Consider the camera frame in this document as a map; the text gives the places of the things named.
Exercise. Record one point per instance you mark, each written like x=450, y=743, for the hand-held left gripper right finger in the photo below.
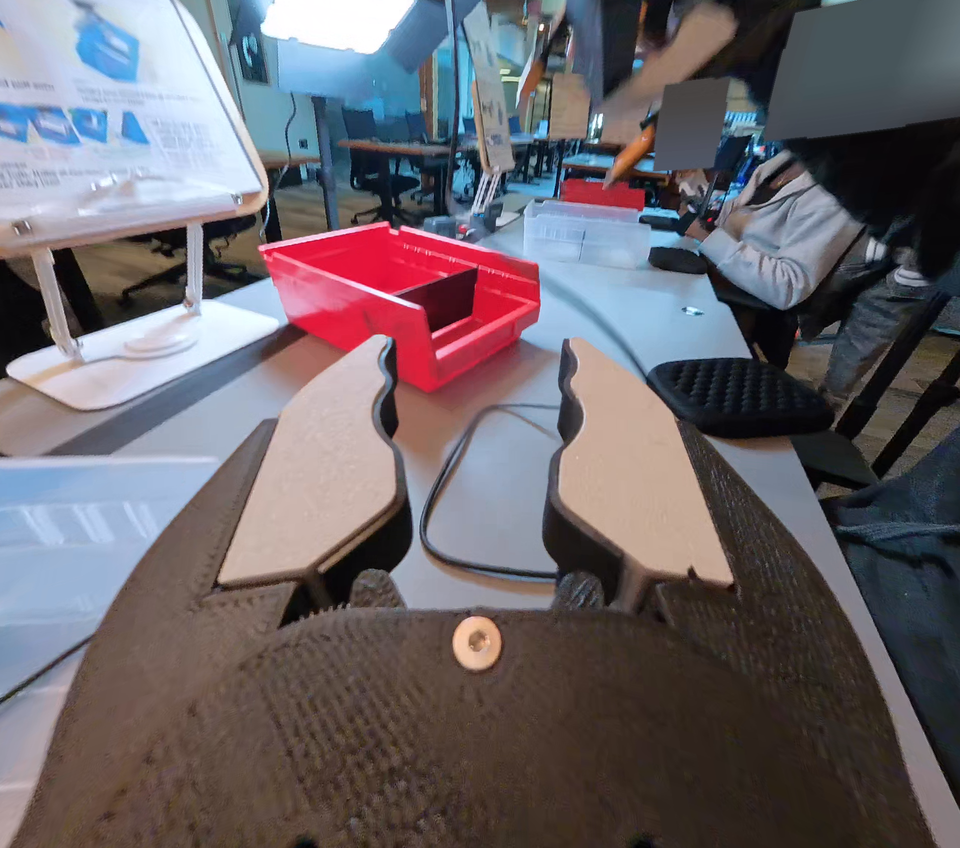
x=630, y=480

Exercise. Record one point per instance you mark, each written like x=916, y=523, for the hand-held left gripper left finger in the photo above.
x=322, y=473

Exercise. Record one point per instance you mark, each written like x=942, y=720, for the red plastic bin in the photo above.
x=337, y=293
x=600, y=193

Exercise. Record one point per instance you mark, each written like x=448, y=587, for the clear plastic box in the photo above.
x=585, y=236
x=90, y=548

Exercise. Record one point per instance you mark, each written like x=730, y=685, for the person's legs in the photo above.
x=900, y=563

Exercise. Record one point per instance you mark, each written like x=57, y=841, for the orange hand tool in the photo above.
x=630, y=157

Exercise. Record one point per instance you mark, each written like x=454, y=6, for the black office chair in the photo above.
x=367, y=150

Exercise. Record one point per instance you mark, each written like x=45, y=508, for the tan document board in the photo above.
x=491, y=105

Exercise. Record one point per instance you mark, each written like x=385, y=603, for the black office chair frame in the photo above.
x=832, y=461

